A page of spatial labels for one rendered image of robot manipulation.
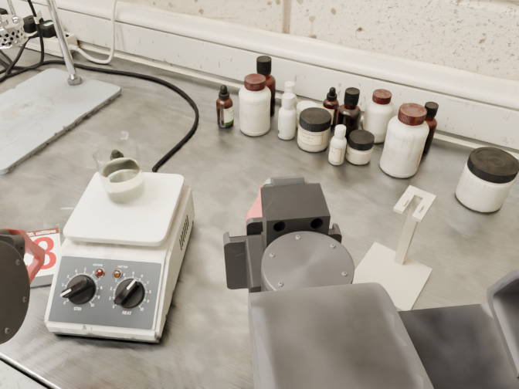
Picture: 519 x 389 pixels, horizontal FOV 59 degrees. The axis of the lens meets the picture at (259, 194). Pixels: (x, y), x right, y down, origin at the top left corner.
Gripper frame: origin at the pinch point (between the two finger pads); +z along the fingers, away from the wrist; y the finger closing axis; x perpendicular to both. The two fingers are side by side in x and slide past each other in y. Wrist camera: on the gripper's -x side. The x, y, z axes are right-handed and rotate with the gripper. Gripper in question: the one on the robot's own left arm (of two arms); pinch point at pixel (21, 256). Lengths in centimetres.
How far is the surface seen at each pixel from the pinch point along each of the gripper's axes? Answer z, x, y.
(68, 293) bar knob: 5.5, 4.7, -2.1
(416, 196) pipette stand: 10.6, -7.9, -39.2
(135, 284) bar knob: 6.1, 3.3, -9.2
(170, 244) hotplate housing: 10.9, -0.6, -11.4
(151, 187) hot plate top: 14.8, -7.1, -7.6
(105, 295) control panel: 7.3, 5.1, -5.4
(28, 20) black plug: 59, -43, 37
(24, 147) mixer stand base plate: 32.1, -12.1, 20.2
